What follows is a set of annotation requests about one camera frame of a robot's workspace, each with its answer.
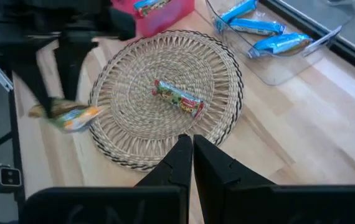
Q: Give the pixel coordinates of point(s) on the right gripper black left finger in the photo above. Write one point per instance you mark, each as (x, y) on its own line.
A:
(134, 205)

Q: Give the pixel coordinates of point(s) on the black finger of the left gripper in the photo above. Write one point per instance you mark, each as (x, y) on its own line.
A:
(71, 68)
(35, 77)

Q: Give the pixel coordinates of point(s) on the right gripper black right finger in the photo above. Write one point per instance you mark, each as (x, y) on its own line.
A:
(258, 205)

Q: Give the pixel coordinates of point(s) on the blue yellow granola bar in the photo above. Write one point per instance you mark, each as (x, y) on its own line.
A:
(74, 119)

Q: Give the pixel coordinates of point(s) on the red green granola bar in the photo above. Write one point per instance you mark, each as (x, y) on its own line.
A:
(157, 10)
(177, 97)

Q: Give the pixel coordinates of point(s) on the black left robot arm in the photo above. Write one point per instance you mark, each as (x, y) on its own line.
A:
(56, 4)

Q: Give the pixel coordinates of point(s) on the round woven straw placemat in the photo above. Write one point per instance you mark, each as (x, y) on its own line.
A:
(140, 124)

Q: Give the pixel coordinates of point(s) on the pink plastic bin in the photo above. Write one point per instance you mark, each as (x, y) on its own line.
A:
(165, 21)

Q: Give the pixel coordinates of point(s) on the clear plastic bin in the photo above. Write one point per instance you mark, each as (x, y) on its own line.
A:
(274, 71)

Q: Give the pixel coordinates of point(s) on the black table-level camera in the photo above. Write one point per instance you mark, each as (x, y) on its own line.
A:
(7, 177)

